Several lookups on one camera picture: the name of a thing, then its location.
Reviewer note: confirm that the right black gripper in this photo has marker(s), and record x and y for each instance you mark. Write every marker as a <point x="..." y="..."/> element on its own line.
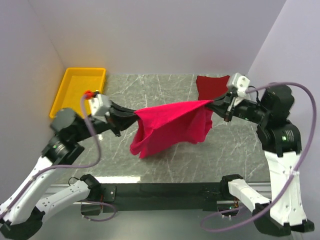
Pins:
<point x="225" y="106"/>

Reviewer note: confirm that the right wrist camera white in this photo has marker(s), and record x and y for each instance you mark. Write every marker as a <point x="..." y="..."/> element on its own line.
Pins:
<point x="240" y="83"/>

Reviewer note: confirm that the aluminium rail frame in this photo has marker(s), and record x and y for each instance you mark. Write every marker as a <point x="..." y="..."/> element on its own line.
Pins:
<point x="264" y="188"/>

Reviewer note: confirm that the folded dark red t-shirt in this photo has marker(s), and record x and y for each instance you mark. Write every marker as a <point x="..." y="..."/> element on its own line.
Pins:
<point x="210" y="88"/>

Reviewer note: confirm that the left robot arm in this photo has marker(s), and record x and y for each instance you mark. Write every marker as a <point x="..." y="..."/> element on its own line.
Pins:
<point x="23" y="214"/>

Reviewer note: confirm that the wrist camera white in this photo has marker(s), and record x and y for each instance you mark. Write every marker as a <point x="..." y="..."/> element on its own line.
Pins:
<point x="240" y="83"/>
<point x="99" y="104"/>

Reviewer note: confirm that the bright red t-shirt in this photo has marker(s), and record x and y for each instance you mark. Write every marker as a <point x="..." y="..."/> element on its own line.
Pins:
<point x="163" y="126"/>

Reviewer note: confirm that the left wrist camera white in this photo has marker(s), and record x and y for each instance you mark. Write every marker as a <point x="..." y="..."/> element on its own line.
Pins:
<point x="99" y="104"/>

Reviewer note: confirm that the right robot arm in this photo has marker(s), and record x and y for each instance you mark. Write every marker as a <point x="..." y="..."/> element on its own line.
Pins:
<point x="281" y="143"/>

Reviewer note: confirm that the black base beam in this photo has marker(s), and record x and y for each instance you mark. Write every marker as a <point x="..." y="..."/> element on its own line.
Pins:
<point x="165" y="196"/>

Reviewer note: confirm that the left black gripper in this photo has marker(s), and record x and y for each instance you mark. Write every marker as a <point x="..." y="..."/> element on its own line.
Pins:
<point x="121" y="117"/>

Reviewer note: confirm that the yellow plastic tray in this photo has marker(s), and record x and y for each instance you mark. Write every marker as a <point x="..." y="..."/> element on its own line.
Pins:
<point x="75" y="82"/>

